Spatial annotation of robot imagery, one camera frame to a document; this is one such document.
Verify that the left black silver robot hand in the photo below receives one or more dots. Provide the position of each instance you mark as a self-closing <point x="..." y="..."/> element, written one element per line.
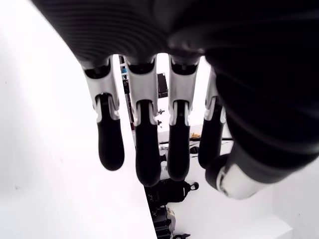
<point x="224" y="49"/>

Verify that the black backpack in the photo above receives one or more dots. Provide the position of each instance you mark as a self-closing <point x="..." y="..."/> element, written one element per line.
<point x="174" y="190"/>

